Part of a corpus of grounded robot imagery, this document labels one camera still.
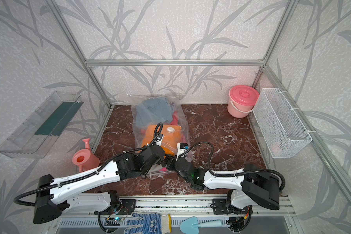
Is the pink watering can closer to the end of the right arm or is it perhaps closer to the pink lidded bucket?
the end of the right arm

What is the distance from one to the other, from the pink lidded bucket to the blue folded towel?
449 mm

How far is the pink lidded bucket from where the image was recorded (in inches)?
39.8

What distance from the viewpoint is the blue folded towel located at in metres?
1.00
